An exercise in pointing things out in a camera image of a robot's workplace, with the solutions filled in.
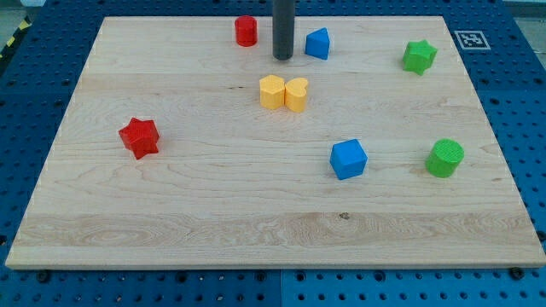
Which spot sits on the white fiducial marker tag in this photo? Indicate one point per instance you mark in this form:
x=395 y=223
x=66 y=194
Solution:
x=472 y=40

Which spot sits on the blue cube block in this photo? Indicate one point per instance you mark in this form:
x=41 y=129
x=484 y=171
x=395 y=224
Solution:
x=348 y=159

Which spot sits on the yellow heart block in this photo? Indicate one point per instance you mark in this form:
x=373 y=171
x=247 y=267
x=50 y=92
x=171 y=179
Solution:
x=296 y=94

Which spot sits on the green cylinder block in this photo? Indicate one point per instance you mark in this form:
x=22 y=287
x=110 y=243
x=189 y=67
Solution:
x=444 y=158

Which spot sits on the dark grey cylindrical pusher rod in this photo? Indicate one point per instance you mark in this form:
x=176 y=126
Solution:
x=283 y=18

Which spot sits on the blue triangle block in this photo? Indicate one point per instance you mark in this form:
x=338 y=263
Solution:
x=317 y=44

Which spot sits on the green star block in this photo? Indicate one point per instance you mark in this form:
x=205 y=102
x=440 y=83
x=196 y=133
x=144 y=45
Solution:
x=418 y=56

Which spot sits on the light wooden board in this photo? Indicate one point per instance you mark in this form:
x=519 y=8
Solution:
x=239 y=186

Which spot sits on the yellow pentagon block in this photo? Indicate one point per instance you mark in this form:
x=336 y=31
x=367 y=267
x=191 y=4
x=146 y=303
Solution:
x=271 y=91

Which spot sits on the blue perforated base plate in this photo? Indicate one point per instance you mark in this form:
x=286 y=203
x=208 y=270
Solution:
x=44 y=68

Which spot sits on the red cylinder block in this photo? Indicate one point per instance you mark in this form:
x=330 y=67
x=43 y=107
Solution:
x=246 y=31

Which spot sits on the red star block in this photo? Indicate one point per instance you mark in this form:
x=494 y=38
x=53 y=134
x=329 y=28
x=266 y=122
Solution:
x=140 y=137

